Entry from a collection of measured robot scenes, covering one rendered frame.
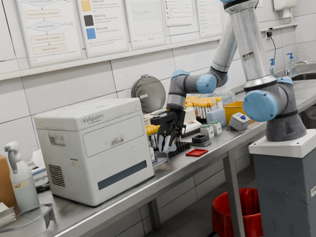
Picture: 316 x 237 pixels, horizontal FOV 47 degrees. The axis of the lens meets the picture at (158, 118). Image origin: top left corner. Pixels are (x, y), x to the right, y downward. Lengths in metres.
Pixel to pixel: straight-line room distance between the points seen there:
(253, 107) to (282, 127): 0.18
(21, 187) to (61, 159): 0.16
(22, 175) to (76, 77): 0.75
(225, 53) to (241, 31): 0.21
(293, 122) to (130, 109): 0.61
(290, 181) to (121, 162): 0.63
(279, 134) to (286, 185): 0.19
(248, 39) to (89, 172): 0.69
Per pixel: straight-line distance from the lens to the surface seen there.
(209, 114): 1.82
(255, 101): 1.28
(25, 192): 1.31
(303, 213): 1.48
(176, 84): 1.47
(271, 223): 1.57
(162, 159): 1.40
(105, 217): 1.18
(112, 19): 2.07
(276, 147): 1.39
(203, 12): 2.68
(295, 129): 1.43
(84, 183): 1.19
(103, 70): 1.99
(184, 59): 2.47
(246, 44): 1.29
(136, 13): 2.19
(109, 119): 1.20
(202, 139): 1.63
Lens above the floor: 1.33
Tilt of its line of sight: 11 degrees down
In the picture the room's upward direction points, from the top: 10 degrees counter-clockwise
